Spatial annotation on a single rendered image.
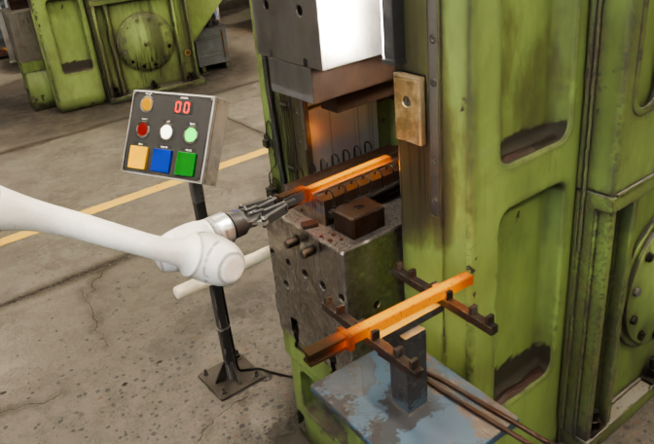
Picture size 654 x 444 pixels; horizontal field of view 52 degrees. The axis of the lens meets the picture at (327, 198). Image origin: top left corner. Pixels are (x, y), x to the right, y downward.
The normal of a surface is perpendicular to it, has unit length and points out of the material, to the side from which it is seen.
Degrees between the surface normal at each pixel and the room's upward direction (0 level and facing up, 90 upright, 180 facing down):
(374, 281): 90
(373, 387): 0
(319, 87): 90
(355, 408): 0
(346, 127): 90
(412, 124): 90
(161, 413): 0
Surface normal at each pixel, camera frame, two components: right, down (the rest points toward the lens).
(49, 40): 0.50, 0.34
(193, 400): -0.08, -0.90
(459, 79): -0.79, 0.33
